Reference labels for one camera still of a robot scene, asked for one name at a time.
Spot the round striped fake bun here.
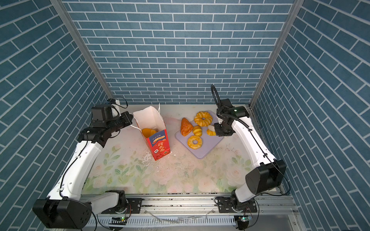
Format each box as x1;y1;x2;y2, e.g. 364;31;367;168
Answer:
206;129;216;136

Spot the oval golden fake bread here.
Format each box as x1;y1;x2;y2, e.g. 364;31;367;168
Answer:
142;128;157;139

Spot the red white paper bag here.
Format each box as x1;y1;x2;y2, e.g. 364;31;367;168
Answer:
133;105;171;161

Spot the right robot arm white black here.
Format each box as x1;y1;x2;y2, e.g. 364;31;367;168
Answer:
214;99;286;212

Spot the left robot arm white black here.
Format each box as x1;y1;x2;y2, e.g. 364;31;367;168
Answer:
32;104;134;230

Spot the small striped fake bun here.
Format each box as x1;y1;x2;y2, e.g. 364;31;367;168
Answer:
192;125;203;137

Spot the brown fake croissant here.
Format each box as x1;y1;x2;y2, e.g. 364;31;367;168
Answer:
180;117;194;137

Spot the glazed fake donut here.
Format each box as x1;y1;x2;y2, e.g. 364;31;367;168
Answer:
187;135;203;150

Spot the lavender plastic tray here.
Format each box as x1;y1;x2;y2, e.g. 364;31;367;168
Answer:
175;110;223;159

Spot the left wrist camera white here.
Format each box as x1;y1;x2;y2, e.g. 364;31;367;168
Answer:
107;99;120;116

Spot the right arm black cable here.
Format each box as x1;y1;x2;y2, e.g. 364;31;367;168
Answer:
210;84;291;197

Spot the large ring-shaped fake bread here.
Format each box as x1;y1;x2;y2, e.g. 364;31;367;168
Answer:
194;111;213;127

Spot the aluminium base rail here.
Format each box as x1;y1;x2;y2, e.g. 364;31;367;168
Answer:
83;193;305;231

